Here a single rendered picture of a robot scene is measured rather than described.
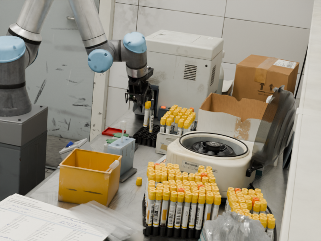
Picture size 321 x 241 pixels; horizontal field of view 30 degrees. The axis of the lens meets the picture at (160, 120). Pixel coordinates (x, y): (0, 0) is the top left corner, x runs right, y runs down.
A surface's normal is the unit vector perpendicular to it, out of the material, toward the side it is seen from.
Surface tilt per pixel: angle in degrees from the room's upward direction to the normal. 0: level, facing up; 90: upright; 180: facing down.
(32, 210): 1
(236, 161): 0
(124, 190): 0
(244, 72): 89
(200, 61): 90
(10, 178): 90
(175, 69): 90
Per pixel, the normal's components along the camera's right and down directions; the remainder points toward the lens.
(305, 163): 0.11, -0.95
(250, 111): -0.25, 0.29
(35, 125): 0.96, 0.17
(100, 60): -0.04, 0.32
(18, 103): 0.62, -0.03
